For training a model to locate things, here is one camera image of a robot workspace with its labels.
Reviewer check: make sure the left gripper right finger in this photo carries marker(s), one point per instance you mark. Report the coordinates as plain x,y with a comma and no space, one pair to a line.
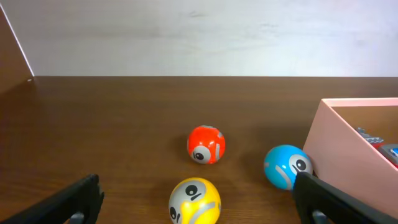
319,202

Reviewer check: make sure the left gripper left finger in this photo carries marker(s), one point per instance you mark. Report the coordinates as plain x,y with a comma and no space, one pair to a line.
84,197

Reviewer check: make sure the red fire truck grey top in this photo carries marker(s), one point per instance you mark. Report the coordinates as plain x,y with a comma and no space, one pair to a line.
389,151

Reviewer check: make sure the yellow toy ball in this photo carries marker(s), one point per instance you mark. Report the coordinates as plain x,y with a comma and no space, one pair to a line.
195,201

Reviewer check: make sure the orange toy ball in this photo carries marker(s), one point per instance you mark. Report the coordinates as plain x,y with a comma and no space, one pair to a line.
206,144

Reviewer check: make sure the blue toy ball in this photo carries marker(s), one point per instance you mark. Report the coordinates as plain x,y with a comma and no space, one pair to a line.
283,163

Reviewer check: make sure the open cardboard box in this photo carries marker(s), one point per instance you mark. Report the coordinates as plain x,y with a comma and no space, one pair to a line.
342,158

